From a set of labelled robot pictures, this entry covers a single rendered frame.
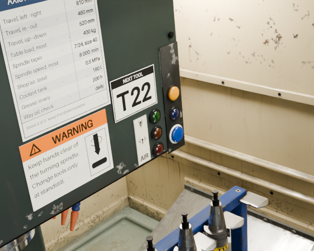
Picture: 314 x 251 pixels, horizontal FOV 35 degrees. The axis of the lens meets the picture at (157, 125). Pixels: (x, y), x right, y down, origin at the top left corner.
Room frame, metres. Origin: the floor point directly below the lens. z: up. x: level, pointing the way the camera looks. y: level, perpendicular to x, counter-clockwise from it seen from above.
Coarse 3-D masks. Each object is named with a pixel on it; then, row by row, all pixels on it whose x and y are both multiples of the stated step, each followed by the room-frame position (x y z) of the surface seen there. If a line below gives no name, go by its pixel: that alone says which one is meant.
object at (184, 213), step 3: (183, 213) 0.92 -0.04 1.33; (186, 213) 0.92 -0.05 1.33; (183, 216) 0.91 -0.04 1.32; (186, 216) 0.92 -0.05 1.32; (183, 219) 0.91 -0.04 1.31; (186, 219) 0.91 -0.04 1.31; (183, 222) 0.91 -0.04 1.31; (186, 222) 0.91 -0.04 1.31; (183, 225) 0.91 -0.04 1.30; (186, 225) 0.91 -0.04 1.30
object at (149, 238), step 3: (147, 237) 0.84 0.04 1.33; (150, 237) 0.84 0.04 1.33; (147, 240) 0.84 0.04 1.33; (150, 240) 0.83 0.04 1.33; (150, 243) 0.84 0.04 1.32; (147, 246) 0.84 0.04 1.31; (150, 246) 0.84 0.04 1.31; (153, 246) 0.84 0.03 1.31; (147, 249) 0.84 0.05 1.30; (150, 249) 0.83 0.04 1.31; (153, 249) 0.83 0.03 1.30
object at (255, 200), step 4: (248, 192) 1.15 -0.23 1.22; (244, 196) 1.13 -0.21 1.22; (248, 196) 1.13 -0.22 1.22; (252, 196) 1.12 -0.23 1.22; (256, 196) 1.12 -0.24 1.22; (260, 196) 1.12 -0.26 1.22; (240, 200) 1.11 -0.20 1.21; (244, 200) 1.11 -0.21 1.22; (248, 200) 1.11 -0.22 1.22; (252, 200) 1.11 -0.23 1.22; (256, 200) 1.10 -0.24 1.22; (260, 200) 1.10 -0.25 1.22; (264, 200) 1.10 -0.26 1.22; (248, 204) 1.09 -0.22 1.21; (252, 204) 1.09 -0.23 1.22; (256, 204) 1.09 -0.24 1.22; (260, 204) 1.08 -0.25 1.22; (264, 204) 1.08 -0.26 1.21; (256, 208) 1.08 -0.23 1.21
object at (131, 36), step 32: (128, 0) 0.77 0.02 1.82; (160, 0) 0.82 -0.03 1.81; (128, 32) 0.77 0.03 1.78; (160, 32) 0.82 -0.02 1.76; (0, 64) 0.61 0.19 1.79; (128, 64) 0.76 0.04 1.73; (0, 96) 0.61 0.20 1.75; (160, 96) 0.81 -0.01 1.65; (0, 128) 0.60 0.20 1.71; (128, 128) 0.75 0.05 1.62; (0, 160) 0.59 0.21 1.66; (128, 160) 0.74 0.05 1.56; (0, 192) 0.58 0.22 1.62; (96, 192) 0.70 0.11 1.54; (0, 224) 0.58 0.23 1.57; (32, 224) 0.61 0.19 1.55
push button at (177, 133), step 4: (176, 128) 0.82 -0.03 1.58; (180, 128) 0.82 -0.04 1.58; (172, 132) 0.81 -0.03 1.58; (176, 132) 0.82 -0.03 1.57; (180, 132) 0.82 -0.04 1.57; (172, 136) 0.81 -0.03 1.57; (176, 136) 0.81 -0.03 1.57; (180, 136) 0.82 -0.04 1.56; (172, 140) 0.81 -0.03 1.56; (176, 140) 0.81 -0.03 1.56
